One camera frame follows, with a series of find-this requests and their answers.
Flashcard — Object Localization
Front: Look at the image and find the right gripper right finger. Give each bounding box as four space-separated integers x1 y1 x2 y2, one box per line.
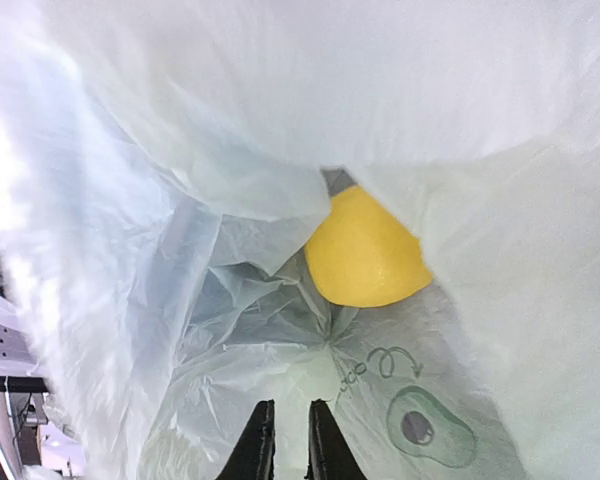
305 399 366 480

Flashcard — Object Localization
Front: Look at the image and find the yellow toy fruit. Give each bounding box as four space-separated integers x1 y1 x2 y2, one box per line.
304 186 433 308

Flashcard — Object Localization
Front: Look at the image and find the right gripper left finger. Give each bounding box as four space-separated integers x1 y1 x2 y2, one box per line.
219 400 276 480

